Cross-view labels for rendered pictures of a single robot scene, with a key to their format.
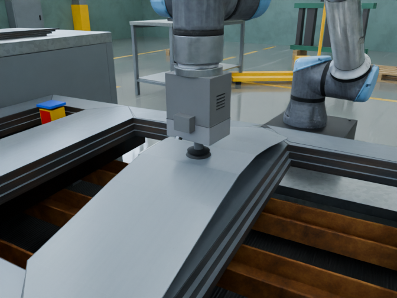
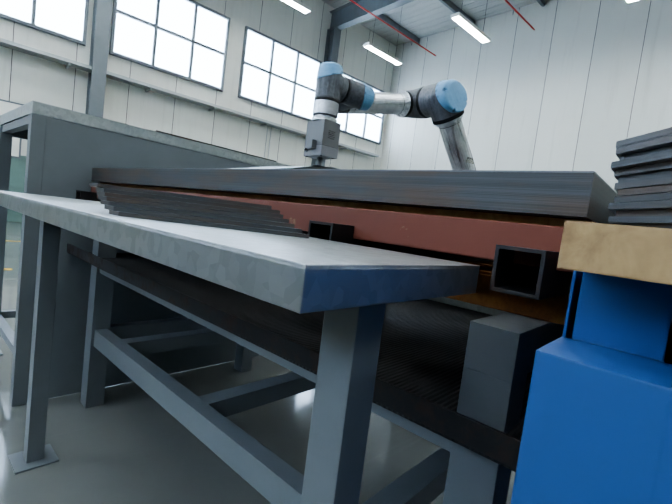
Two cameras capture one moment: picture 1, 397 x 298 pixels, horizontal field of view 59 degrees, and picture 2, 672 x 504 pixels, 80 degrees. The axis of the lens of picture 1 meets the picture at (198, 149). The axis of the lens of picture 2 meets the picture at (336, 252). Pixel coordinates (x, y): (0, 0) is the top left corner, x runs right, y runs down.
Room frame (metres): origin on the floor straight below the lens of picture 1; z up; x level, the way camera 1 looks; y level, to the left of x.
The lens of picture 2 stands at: (-0.62, -0.38, 0.78)
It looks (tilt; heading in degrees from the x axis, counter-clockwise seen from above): 4 degrees down; 14
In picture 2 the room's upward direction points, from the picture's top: 7 degrees clockwise
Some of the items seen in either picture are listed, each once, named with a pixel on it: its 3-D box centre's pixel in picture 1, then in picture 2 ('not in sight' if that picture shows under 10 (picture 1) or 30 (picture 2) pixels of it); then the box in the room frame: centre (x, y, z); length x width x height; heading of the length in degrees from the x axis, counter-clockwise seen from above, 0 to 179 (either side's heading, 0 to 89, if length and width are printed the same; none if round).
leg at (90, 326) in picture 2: not in sight; (99, 314); (0.57, 0.78, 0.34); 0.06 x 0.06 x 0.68; 63
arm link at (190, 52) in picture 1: (197, 49); (324, 111); (0.54, 0.00, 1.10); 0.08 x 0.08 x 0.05
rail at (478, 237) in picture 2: not in sight; (218, 204); (0.25, 0.15, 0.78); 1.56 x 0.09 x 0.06; 63
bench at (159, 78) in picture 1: (193, 52); not in sight; (5.24, 0.07, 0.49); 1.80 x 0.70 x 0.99; 144
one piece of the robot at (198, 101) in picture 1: (192, 102); (318, 137); (0.53, 0.01, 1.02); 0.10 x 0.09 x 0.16; 145
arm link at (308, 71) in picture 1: (312, 75); not in sight; (1.19, -0.39, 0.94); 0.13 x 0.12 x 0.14; 49
